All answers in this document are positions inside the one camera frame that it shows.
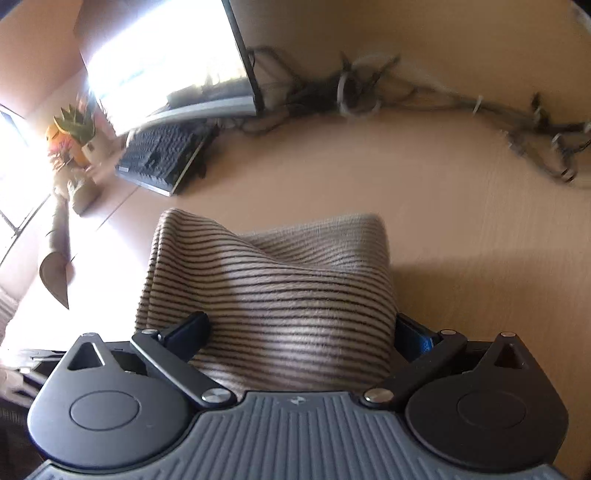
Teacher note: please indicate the black keyboard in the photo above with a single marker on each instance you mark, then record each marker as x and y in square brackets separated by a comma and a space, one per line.
[159, 154]

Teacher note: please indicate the beige object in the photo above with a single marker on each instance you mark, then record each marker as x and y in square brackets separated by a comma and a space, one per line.
[83, 194]

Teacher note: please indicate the brown cardboard piece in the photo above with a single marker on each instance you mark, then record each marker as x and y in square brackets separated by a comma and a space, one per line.
[57, 272]

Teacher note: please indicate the beige striped sweater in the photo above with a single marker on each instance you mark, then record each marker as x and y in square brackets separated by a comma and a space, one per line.
[286, 295]

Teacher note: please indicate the black curved monitor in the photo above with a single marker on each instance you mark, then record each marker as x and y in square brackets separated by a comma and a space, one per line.
[175, 55]

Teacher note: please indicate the potted succulent plant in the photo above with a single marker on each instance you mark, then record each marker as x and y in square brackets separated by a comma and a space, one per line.
[76, 127]

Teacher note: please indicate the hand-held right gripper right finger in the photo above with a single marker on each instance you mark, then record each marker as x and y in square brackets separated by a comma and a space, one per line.
[415, 339]

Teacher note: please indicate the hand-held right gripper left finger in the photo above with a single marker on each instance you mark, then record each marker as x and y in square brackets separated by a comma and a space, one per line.
[191, 334]

